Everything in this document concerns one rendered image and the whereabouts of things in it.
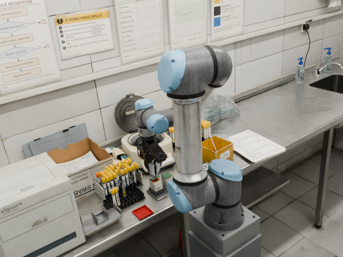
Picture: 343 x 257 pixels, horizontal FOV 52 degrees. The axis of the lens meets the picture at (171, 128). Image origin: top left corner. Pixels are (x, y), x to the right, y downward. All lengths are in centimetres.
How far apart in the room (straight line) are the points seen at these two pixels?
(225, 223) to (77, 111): 103
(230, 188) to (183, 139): 26
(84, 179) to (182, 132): 74
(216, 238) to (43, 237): 61
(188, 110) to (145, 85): 108
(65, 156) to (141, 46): 73
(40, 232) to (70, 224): 11
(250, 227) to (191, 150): 42
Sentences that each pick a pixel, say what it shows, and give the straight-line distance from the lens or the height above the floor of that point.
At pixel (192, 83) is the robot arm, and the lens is 99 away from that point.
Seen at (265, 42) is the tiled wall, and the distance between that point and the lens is 273.
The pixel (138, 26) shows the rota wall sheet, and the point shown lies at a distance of 200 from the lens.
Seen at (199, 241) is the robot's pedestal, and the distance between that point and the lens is 139.
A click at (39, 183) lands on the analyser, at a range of 131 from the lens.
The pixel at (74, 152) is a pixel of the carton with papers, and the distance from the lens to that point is 193.
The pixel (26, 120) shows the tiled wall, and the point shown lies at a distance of 186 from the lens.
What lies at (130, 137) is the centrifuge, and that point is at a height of 99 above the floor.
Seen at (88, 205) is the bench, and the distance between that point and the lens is 166.
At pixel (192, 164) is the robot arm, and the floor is 125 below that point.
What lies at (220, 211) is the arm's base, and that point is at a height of 102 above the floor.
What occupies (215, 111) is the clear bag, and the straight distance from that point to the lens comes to 226.
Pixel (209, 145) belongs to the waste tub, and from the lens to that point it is 187.
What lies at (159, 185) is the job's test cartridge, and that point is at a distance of 159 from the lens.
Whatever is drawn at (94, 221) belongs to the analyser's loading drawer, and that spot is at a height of 92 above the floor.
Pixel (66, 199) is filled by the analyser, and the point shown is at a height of 110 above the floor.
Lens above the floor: 182
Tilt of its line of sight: 25 degrees down
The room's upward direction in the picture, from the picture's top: 6 degrees counter-clockwise
